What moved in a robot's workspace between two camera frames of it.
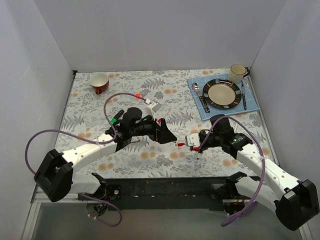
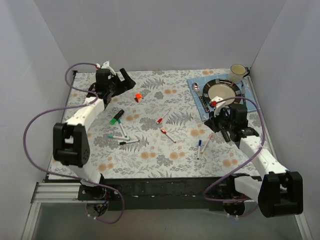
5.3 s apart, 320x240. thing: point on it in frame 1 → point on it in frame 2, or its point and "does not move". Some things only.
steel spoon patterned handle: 196,88 does not move
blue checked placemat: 197,85 does not move
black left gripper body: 158,130 → 120,83
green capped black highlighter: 114,119 does not move
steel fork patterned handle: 204,105 does not move
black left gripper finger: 163,135 → 128,83
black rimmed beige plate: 221,94 does not move
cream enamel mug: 237,72 does not move
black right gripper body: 200,142 → 219,124
